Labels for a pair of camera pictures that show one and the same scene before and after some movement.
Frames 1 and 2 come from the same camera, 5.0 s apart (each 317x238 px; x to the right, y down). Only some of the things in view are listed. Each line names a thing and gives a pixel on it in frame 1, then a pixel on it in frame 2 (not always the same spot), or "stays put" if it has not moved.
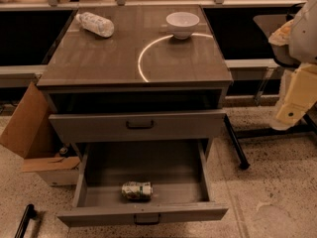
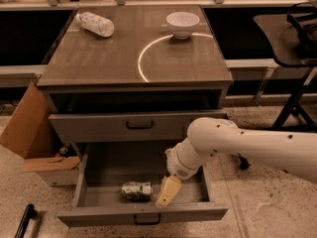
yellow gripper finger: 285,82 to 163,181
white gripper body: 304,39 to 177,167
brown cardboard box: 31,130 stays put
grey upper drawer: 136,126 stays put
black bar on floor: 30,214 stays put
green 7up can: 138,190 stays put
